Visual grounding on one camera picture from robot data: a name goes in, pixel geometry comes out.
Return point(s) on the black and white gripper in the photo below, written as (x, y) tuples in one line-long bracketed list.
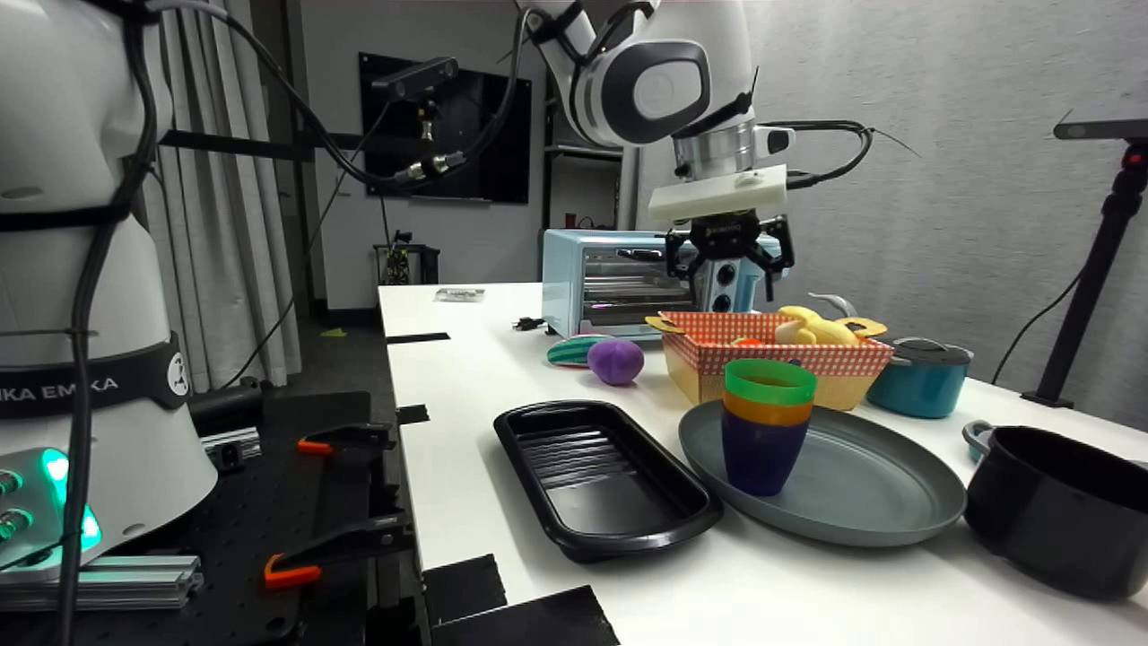
[(725, 236)]

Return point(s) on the black rectangular baking tray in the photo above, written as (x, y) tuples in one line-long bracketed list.
[(599, 481)]

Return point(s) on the black tripod stand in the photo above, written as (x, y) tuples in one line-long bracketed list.
[(1116, 214)]

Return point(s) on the grey oval plate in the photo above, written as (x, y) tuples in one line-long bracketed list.
[(855, 481)]

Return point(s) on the green striped watermelon slice toy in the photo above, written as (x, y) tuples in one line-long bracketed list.
[(573, 352)]

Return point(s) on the orange handled clamp rear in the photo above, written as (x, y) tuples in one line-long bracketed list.
[(354, 444)]

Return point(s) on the teal toy pot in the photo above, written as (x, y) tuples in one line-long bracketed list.
[(925, 378)]

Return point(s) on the stacked coloured plastic cups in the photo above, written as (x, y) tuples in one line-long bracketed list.
[(767, 417)]

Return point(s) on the orange handled clamp front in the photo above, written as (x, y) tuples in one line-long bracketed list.
[(354, 543)]

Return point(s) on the purple plush toy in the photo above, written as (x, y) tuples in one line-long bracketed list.
[(614, 361)]

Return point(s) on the black wall monitor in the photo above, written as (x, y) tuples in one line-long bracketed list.
[(445, 132)]

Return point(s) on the yellow banana toy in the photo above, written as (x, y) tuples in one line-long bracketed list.
[(811, 329)]

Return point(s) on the orange handled clamp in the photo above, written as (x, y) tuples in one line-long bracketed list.
[(354, 543), (354, 444)]

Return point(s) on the black cooking pot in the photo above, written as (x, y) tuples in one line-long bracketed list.
[(1060, 511)]

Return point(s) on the orange checkered basket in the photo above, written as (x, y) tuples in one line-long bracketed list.
[(711, 352)]

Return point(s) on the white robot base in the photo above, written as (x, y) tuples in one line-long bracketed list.
[(95, 433)]

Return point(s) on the light blue toy toaster oven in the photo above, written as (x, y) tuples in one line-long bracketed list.
[(610, 281)]

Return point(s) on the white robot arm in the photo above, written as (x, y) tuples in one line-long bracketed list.
[(683, 72)]

